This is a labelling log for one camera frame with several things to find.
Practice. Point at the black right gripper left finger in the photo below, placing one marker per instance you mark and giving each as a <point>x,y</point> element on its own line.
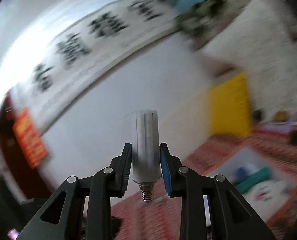
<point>83,205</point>

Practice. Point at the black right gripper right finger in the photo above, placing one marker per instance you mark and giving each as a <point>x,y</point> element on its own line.
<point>231,216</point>

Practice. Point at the white LED corn bulb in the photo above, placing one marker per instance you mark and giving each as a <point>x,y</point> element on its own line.
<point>145,165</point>

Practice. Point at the pink storage box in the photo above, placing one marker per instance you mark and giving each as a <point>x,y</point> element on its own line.
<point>270,191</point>

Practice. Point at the teal pencil case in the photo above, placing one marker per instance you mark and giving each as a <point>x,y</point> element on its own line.
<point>258,177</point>

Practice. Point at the dark wooden door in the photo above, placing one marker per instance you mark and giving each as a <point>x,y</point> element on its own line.
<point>27,179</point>

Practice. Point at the patterned red bed cover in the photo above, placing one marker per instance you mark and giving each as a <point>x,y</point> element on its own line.
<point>160,219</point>

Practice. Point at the red door banner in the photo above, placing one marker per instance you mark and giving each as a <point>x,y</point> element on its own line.
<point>29,139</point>

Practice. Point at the yellow cushion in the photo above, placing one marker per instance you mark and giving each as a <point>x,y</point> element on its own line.
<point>230,107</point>

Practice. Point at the calligraphy wall scroll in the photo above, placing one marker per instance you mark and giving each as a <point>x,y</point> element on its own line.
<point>85,51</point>

